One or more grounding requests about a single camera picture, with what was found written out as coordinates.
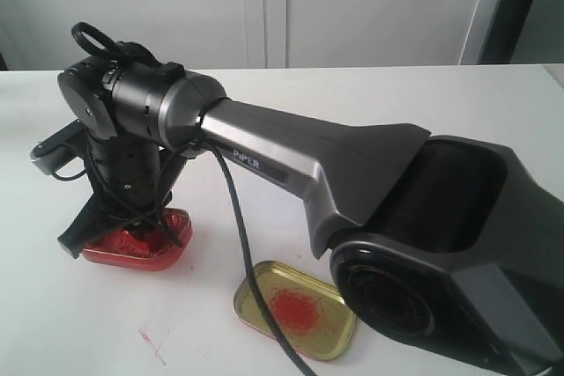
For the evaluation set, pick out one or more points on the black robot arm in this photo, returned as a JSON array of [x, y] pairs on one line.
[[443, 243]]

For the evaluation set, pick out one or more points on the gold tin lid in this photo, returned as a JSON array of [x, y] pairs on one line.
[[311, 313]]

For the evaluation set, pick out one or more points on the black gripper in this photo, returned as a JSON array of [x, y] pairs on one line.
[[132, 180]]

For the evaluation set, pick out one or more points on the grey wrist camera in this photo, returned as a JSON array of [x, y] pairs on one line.
[[58, 150]]

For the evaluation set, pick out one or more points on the red ink tin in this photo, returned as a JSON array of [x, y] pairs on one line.
[[155, 252]]

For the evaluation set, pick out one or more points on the dark vertical post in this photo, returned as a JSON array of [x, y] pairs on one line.
[[524, 32]]

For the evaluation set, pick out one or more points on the white cabinet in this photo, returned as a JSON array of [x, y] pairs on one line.
[[231, 34]]

